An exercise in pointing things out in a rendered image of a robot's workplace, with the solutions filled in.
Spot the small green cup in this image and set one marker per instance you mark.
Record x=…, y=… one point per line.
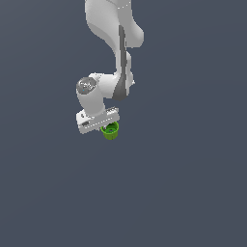
x=111, y=130

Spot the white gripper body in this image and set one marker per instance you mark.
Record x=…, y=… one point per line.
x=96, y=120

